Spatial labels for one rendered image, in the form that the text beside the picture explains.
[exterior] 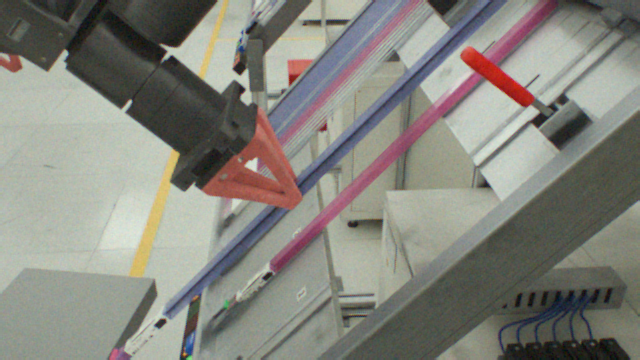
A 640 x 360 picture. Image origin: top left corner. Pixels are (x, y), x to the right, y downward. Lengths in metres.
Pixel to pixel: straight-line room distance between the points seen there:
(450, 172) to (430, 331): 1.67
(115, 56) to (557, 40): 0.37
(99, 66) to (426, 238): 0.76
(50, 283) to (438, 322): 0.76
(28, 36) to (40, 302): 0.68
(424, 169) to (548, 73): 1.57
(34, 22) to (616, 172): 0.39
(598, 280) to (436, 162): 1.19
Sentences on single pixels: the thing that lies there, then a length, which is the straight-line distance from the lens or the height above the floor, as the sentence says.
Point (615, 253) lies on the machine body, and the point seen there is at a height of 0.62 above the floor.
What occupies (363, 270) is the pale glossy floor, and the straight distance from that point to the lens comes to 1.98.
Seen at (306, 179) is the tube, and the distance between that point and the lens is 0.47.
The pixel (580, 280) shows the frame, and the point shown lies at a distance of 0.96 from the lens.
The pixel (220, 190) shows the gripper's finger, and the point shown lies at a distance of 0.45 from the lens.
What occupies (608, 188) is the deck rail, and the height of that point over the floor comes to 1.02.
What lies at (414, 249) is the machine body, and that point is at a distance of 1.03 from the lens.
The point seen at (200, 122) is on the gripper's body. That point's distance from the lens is 0.43.
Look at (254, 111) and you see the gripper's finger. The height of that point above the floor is 1.04.
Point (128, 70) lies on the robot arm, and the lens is 0.42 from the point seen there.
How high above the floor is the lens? 1.21
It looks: 29 degrees down
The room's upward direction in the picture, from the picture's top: straight up
